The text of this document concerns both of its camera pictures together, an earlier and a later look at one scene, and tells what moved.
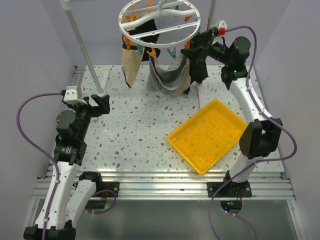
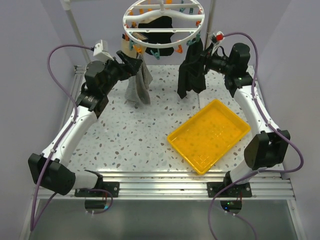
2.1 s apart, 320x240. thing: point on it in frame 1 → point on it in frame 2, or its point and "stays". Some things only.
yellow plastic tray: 202,140 stays
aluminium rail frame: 161,185 stays
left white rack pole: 66,5 stays
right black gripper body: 204,49 → 210,60
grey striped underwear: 155,81 → 137,87
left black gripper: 102,102 → 126,70
